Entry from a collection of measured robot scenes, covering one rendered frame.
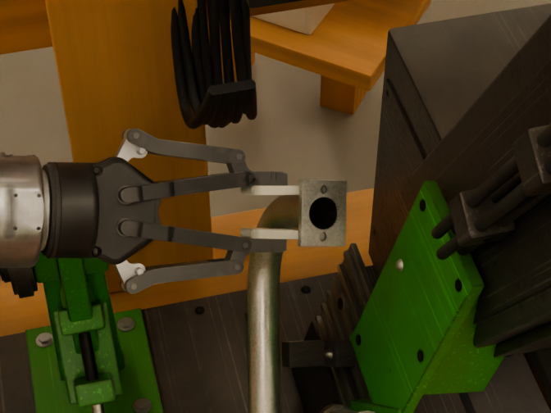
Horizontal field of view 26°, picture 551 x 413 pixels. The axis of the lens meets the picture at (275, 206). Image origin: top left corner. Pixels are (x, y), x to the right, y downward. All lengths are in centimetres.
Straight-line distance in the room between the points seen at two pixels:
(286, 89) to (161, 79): 179
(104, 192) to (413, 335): 28
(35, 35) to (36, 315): 34
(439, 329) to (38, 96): 214
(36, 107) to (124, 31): 184
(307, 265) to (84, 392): 36
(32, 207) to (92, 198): 5
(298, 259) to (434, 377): 45
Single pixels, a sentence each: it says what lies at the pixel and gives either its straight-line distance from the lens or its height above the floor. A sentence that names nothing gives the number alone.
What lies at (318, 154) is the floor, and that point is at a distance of 280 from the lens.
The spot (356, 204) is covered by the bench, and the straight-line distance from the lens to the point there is 150.
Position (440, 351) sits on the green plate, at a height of 119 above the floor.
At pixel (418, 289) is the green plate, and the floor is 121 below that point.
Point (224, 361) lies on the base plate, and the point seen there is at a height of 90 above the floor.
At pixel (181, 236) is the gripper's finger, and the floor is 126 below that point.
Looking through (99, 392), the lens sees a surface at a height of 99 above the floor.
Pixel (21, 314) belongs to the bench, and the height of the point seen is 88.
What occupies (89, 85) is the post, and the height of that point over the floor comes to 120.
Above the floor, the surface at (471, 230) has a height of 136.
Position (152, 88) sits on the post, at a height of 119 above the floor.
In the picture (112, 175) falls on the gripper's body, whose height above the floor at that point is 131.
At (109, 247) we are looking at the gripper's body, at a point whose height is 127.
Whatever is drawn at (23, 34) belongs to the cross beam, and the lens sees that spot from 125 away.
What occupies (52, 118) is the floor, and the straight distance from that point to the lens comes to 294.
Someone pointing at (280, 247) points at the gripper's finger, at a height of 123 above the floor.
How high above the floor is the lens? 198
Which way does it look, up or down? 47 degrees down
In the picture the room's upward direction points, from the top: straight up
